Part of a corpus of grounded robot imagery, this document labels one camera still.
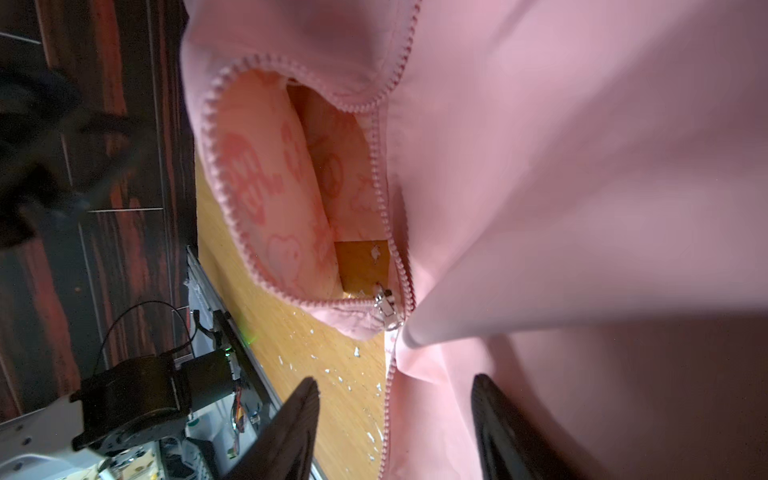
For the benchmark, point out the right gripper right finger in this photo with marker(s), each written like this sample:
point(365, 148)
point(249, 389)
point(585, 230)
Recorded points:
point(508, 445)

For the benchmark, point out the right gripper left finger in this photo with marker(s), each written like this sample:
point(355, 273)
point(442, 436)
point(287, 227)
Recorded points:
point(284, 450)

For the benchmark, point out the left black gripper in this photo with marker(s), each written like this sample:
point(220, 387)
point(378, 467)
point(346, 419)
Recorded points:
point(38, 108)

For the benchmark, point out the pink zip-up jacket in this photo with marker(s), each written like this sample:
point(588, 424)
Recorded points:
point(569, 197)

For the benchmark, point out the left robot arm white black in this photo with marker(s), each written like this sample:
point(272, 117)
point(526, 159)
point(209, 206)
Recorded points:
point(139, 401)

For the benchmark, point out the silver zipper slider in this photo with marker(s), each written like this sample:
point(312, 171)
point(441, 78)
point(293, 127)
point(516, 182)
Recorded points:
point(385, 308)

